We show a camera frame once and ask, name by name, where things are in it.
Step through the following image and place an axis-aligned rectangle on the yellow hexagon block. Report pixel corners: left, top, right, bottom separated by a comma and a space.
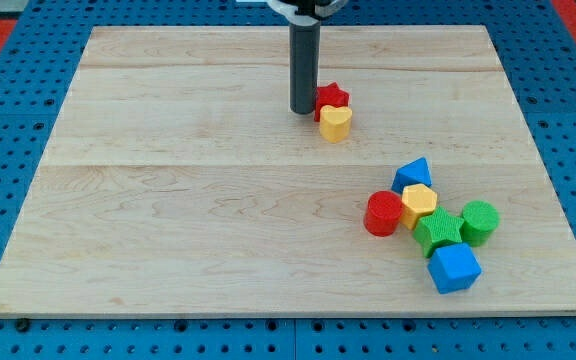
400, 184, 438, 230

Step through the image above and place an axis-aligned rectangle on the red cylinder block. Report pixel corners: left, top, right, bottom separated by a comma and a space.
363, 191, 403, 237

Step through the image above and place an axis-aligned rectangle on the red star block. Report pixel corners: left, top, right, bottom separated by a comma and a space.
314, 82, 350, 122

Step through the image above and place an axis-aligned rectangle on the blue cube block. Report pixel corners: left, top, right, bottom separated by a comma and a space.
427, 243, 482, 294

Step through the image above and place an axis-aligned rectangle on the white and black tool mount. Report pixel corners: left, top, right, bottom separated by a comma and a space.
266, 0, 344, 25

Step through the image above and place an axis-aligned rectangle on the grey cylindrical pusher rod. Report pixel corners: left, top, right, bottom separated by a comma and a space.
289, 22, 320, 115

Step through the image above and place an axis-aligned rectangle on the blue triangle block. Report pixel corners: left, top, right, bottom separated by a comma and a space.
391, 157, 432, 194

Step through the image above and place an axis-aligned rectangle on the green star block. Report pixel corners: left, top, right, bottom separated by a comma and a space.
412, 206, 465, 258

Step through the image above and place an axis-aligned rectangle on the yellow heart block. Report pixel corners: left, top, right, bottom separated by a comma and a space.
319, 105, 353, 143

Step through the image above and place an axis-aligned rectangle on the light wooden board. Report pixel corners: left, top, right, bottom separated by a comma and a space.
0, 25, 576, 319

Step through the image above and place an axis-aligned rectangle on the green cylinder block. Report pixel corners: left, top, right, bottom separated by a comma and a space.
460, 200, 500, 247

